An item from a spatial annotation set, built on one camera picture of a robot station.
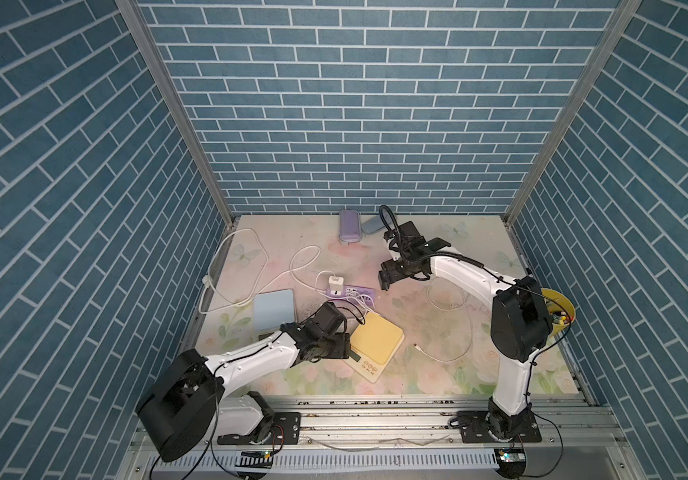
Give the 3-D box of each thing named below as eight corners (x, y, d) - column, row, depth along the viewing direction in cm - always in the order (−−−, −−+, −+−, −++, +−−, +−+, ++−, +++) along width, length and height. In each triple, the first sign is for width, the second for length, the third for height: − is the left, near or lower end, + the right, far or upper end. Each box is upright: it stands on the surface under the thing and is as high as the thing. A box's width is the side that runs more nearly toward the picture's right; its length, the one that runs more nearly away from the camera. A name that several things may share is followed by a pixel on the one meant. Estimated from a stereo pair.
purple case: (338, 242, 115) (338, 237, 113) (340, 214, 125) (339, 209, 123) (360, 242, 115) (360, 237, 113) (360, 214, 125) (360, 209, 123)
